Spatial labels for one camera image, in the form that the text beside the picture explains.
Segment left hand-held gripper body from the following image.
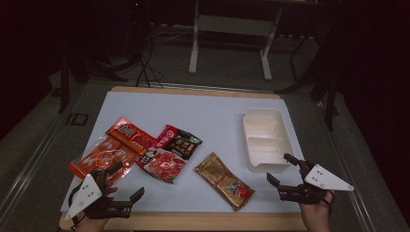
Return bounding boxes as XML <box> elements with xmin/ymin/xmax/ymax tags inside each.
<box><xmin>65</xmin><ymin>169</ymin><xmax>133</xmax><ymax>222</ymax></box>

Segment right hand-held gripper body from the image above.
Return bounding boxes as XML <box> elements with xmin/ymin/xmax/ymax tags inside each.
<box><xmin>278</xmin><ymin>159</ymin><xmax>355</xmax><ymax>206</ymax></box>

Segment orange clear snack packet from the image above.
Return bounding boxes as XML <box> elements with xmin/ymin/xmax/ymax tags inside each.
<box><xmin>67</xmin><ymin>116</ymin><xmax>158</xmax><ymax>187</ymax></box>

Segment white divided food container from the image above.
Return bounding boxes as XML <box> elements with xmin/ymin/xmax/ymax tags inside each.
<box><xmin>242</xmin><ymin>107</ymin><xmax>296</xmax><ymax>174</ymax></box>

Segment packet with red food picture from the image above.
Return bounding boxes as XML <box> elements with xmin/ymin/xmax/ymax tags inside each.
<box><xmin>135</xmin><ymin>147</ymin><xmax>189</xmax><ymax>185</ymax></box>

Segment gold foil packet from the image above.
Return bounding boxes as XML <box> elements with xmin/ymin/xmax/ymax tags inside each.
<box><xmin>193</xmin><ymin>152</ymin><xmax>256</xmax><ymax>213</ymax></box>

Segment red and black packet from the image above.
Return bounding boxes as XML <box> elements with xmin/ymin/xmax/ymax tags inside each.
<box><xmin>154</xmin><ymin>125</ymin><xmax>203</xmax><ymax>161</ymax></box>

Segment person's left hand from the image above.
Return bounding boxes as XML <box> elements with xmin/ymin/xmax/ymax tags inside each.
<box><xmin>74</xmin><ymin>213</ymin><xmax>110</xmax><ymax>232</ymax></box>

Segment person's right hand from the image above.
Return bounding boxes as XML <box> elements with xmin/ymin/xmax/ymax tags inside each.
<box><xmin>299</xmin><ymin>190</ymin><xmax>335</xmax><ymax>232</ymax></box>

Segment black rectangular floor plate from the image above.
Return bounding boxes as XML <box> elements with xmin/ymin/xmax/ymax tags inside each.
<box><xmin>65</xmin><ymin>112</ymin><xmax>89</xmax><ymax>127</ymax></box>

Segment black stand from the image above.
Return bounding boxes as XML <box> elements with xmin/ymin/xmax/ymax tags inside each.
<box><xmin>57</xmin><ymin>30</ymin><xmax>130</xmax><ymax>114</ymax></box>
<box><xmin>274</xmin><ymin>30</ymin><xmax>341</xmax><ymax>131</ymax></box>

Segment white table mat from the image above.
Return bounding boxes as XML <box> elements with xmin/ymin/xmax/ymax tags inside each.
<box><xmin>60</xmin><ymin>91</ymin><xmax>306</xmax><ymax>214</ymax></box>

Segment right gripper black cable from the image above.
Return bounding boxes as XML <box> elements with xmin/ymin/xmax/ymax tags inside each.
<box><xmin>317</xmin><ymin>192</ymin><xmax>334</xmax><ymax>208</ymax></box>

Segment black floor cables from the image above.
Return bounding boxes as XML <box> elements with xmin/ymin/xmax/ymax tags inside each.
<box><xmin>134</xmin><ymin>30</ymin><xmax>163</xmax><ymax>89</ymax></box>

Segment metal rail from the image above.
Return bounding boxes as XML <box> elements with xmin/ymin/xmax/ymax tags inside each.
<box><xmin>149</xmin><ymin>81</ymin><xmax>259</xmax><ymax>94</ymax></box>

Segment white metal table frame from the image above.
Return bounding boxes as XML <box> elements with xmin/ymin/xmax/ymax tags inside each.
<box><xmin>188</xmin><ymin>0</ymin><xmax>284</xmax><ymax>82</ymax></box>

